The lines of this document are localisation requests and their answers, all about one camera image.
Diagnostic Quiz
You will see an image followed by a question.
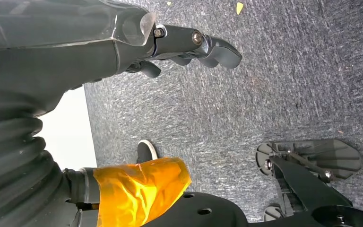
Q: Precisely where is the person's shoe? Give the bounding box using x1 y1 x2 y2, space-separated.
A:
137 140 159 164

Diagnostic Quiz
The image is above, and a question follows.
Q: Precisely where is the orange taped robot joint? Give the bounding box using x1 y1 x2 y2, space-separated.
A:
64 157 192 227

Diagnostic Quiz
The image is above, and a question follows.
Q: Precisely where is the black robot leg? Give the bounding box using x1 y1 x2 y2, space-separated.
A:
140 156 363 227

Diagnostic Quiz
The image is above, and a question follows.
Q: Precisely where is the black robot foot plate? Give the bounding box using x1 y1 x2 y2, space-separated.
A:
255 139 363 184

